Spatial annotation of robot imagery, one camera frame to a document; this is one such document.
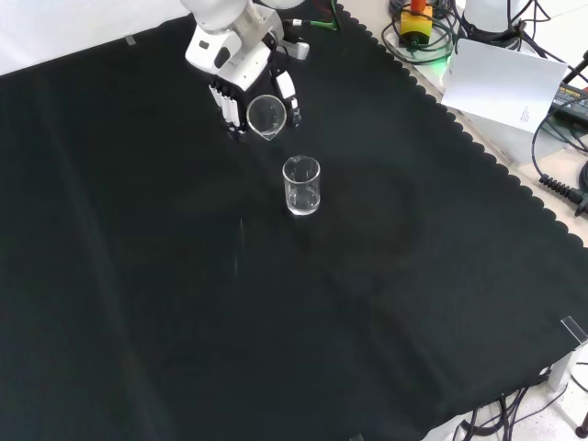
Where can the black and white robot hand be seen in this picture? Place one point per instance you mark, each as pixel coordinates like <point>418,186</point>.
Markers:
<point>241,64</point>

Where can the pale board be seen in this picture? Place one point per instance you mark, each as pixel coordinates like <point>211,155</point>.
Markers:
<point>503,89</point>

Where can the clear glass beaker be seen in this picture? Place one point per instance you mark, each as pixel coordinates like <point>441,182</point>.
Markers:
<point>266,116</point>
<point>301,186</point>

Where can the black table cloth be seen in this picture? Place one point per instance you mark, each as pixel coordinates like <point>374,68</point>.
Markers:
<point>257,257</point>

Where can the black power adapter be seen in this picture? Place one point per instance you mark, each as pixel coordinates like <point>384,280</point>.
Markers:
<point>571,98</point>

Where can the yellow emergency stop button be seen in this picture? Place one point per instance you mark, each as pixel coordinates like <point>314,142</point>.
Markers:
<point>415,23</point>

